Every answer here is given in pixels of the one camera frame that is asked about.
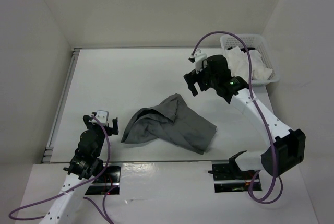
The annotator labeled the grey pleated skirt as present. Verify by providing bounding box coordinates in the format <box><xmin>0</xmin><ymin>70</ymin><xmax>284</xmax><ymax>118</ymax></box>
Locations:
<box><xmin>121</xmin><ymin>93</ymin><xmax>217</xmax><ymax>155</ymax></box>

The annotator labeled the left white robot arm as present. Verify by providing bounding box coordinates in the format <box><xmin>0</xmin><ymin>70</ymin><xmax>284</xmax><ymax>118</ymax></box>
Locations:
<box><xmin>40</xmin><ymin>110</ymin><xmax>118</xmax><ymax>223</ymax></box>

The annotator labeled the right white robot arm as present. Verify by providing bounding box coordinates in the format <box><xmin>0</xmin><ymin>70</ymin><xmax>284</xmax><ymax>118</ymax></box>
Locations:
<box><xmin>184</xmin><ymin>53</ymin><xmax>306</xmax><ymax>179</ymax></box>

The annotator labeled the white crumpled cloth in basket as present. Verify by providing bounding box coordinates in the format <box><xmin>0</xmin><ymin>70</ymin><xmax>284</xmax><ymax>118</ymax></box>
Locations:
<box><xmin>225</xmin><ymin>46</ymin><xmax>273</xmax><ymax>82</ymax></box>

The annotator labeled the black garment in basket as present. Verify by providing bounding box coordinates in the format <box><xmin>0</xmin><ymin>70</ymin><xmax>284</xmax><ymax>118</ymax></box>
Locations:
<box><xmin>227</xmin><ymin>46</ymin><xmax>257</xmax><ymax>53</ymax></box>

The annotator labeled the white plastic mesh basket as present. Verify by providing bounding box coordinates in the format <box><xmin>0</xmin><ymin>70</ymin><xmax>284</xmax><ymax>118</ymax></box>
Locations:
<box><xmin>220</xmin><ymin>34</ymin><xmax>280</xmax><ymax>86</ymax></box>

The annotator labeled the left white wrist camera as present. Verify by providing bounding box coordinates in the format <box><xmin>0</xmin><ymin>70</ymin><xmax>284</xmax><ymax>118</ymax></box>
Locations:
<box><xmin>91</xmin><ymin>110</ymin><xmax>109</xmax><ymax>125</ymax></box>

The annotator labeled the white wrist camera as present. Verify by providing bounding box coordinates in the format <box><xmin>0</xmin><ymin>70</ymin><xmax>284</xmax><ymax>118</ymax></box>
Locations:
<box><xmin>91</xmin><ymin>110</ymin><xmax>109</xmax><ymax>125</ymax></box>
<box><xmin>188</xmin><ymin>49</ymin><xmax>208</xmax><ymax>73</ymax></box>

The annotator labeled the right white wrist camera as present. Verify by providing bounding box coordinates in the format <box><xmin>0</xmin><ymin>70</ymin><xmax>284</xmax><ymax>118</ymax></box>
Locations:
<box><xmin>188</xmin><ymin>49</ymin><xmax>208</xmax><ymax>73</ymax></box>

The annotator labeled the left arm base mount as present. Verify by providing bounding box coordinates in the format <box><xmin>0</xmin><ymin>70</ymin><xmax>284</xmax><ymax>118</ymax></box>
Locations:
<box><xmin>85</xmin><ymin>166</ymin><xmax>121</xmax><ymax>195</ymax></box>

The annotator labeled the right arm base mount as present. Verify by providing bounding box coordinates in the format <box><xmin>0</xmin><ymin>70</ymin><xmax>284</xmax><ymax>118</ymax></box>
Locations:
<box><xmin>208</xmin><ymin>170</ymin><xmax>255</xmax><ymax>193</ymax></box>

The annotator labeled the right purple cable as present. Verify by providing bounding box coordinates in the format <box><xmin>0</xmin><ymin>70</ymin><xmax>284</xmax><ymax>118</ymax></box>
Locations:
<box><xmin>192</xmin><ymin>31</ymin><xmax>284</xmax><ymax>204</ymax></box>

